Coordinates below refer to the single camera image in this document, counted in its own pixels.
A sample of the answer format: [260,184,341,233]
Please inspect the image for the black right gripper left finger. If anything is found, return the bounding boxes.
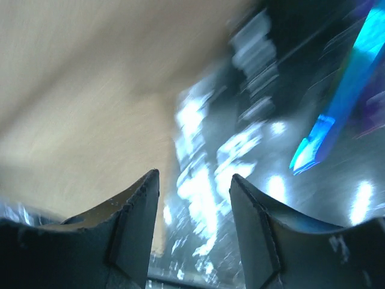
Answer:
[1,169,159,288]

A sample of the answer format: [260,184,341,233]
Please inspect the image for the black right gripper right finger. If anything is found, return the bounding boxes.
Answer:
[229,174,384,288]

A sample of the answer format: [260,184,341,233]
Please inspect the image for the brown fabric napkin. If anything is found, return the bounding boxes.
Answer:
[0,0,265,255]

